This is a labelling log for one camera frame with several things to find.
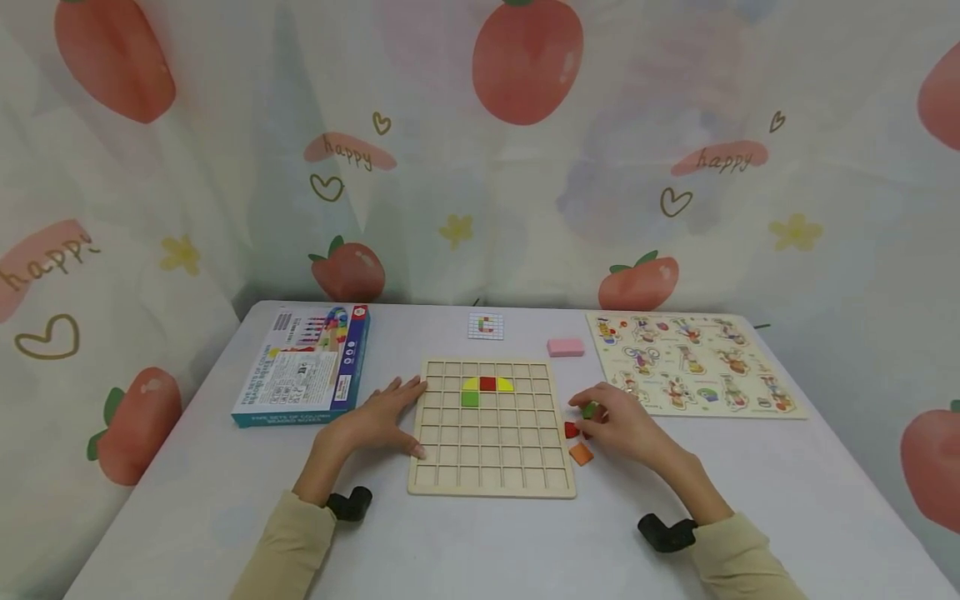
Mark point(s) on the green wooden piece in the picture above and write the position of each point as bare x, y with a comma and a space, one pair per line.
590, 410

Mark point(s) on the black wrist band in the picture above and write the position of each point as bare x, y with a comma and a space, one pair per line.
666, 534
350, 503

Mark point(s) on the person's left forearm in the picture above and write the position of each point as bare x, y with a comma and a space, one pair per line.
304, 525

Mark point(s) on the wooden grid board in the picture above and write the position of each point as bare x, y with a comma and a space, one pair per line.
491, 450

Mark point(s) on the orange wooden piece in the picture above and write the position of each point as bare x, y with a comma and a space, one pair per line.
580, 453

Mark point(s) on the person's right thumb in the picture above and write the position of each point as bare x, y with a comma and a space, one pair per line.
590, 428

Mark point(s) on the person's left hand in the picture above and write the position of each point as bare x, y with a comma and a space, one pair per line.
371, 425

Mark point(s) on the wooden picture peg puzzle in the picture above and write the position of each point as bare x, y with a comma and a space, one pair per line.
694, 362

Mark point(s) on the person's left fingers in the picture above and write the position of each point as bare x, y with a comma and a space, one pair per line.
409, 388

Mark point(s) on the pink rectangular block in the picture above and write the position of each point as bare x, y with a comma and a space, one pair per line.
565, 347

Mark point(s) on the green square piece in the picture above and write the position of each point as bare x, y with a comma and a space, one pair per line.
470, 398

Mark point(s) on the person's right hand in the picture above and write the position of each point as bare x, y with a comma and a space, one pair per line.
626, 429

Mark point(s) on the person's left thumb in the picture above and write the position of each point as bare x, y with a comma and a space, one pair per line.
414, 450

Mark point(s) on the person's right forearm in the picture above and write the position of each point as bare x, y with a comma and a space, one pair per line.
720, 533

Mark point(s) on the blue colourful toy box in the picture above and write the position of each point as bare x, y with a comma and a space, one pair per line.
304, 367

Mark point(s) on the red wooden piece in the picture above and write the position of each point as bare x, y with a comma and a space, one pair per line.
571, 430

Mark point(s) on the person's right index finger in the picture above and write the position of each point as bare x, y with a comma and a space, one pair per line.
587, 396

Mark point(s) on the small white pattern card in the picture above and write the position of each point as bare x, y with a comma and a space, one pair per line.
486, 326

